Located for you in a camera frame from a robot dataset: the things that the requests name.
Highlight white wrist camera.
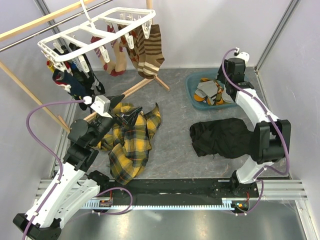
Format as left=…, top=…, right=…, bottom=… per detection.
left=90, top=95, right=111, bottom=118
left=233, top=51, right=250, bottom=66

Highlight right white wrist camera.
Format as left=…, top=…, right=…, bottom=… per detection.
left=233, top=51, right=250, bottom=66

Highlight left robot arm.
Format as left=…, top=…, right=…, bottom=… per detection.
left=13, top=94, right=142, bottom=240

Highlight olive striped sock front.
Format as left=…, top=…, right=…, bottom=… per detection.
left=213, top=80, right=224, bottom=106

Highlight navy santa sock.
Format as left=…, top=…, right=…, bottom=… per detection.
left=52, top=69, right=91, bottom=101

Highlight yellow plaid shirt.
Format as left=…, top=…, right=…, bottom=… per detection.
left=96, top=103, right=162, bottom=185

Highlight brown beige striped sock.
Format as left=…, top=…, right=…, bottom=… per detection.
left=137, top=24, right=165, bottom=79

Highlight grey sock black stripes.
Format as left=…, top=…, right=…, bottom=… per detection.
left=193, top=80, right=218, bottom=106

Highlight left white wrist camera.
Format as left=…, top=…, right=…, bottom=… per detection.
left=90, top=95, right=111, bottom=118

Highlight blue plastic basin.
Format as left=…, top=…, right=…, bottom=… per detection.
left=184, top=68, right=251, bottom=112

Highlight metal hanging rod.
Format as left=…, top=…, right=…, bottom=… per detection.
left=0, top=0, right=113, bottom=53

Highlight argyle orange beige sock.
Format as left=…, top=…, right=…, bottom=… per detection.
left=120, top=26, right=144, bottom=70

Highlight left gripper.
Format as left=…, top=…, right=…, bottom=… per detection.
left=89, top=93, right=143, bottom=146

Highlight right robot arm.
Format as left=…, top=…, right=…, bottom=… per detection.
left=216, top=52, right=291, bottom=197

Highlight wooden drying rack frame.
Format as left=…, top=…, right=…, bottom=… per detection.
left=0, top=0, right=171, bottom=132

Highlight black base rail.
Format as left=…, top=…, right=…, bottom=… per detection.
left=59, top=176, right=258, bottom=211

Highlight olive striped sock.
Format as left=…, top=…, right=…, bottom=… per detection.
left=213, top=80, right=224, bottom=106
left=193, top=80, right=209, bottom=102

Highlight black garment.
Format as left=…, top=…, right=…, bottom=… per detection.
left=189, top=117, right=253, bottom=159

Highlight yellow sock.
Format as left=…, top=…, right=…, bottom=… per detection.
left=46, top=60, right=55, bottom=73

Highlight white plastic clip hanger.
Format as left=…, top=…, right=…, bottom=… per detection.
left=37, top=0, right=156, bottom=73

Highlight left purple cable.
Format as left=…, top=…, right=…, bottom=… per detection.
left=20, top=98, right=92, bottom=238

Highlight black patterned sock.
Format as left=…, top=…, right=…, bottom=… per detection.
left=64, top=53, right=106, bottom=95

